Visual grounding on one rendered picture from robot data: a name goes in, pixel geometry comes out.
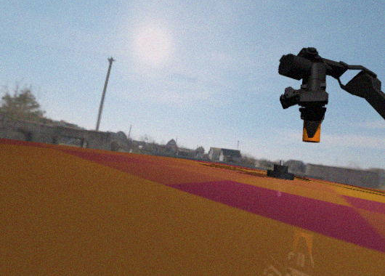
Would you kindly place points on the orange knob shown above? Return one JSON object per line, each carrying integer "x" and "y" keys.
{"x": 314, "y": 139}

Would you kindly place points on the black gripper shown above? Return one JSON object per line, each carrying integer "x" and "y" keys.
{"x": 313, "y": 102}

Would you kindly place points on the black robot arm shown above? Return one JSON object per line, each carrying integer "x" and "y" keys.
{"x": 308, "y": 65}

